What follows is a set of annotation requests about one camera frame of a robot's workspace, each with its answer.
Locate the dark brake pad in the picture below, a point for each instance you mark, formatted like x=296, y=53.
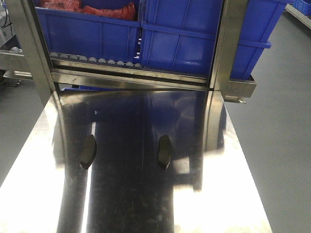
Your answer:
x=164, y=151
x=88, y=152

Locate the lower right blue bin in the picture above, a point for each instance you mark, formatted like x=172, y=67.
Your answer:
x=191, y=52

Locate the upper stacked blue bin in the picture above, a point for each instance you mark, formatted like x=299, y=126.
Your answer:
x=203, y=16

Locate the blue bin with red bags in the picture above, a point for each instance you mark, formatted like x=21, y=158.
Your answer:
x=90, y=35

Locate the grey roller track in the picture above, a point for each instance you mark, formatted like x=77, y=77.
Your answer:
x=92, y=60

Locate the left red bubble wrap bag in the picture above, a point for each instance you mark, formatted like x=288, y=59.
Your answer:
x=64, y=5

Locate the metal shelf with bins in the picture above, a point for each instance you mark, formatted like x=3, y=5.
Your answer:
x=301, y=10

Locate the stainless steel rack frame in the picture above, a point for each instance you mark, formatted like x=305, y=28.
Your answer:
x=34, y=62

